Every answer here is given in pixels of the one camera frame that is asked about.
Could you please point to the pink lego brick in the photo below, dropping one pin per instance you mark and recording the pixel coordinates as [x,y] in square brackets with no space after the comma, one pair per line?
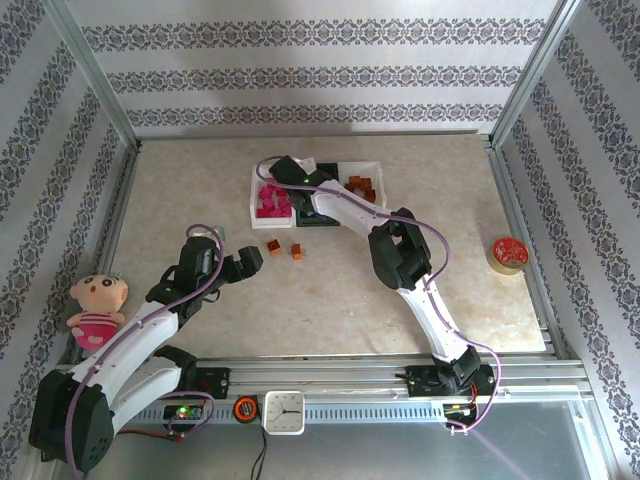
[264,192]
[263,213]
[286,212]
[266,202]
[272,187]
[276,213]
[282,202]

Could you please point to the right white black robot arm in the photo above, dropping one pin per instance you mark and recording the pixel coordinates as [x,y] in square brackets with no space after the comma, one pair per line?
[400,250]

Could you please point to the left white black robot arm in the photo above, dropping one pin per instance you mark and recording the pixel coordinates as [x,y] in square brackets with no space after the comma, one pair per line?
[130,352]

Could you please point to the plush doll in pink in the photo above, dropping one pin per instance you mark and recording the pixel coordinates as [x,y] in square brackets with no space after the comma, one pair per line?
[97,300]

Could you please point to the orange black round spool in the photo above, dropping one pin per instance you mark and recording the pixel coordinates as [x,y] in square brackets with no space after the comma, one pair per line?
[246,409]

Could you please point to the small box with green light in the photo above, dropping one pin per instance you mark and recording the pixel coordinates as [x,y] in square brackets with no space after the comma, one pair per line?
[182,412]

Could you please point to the white square clock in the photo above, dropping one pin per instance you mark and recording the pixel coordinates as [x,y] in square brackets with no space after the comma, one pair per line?
[284,412]

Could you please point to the red gold tape roll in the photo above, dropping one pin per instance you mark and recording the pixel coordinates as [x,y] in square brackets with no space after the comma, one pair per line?
[507,252]

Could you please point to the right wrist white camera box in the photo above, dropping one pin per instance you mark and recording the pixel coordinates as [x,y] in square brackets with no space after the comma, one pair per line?
[306,162]

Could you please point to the aluminium frame rail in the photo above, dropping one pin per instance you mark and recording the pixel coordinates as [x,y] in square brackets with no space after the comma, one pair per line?
[511,200]
[111,235]

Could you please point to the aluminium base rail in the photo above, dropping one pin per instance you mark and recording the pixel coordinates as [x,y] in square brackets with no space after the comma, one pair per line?
[325,377]

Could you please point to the aluminium frame post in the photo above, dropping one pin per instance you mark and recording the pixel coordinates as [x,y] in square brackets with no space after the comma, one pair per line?
[97,75]
[531,75]

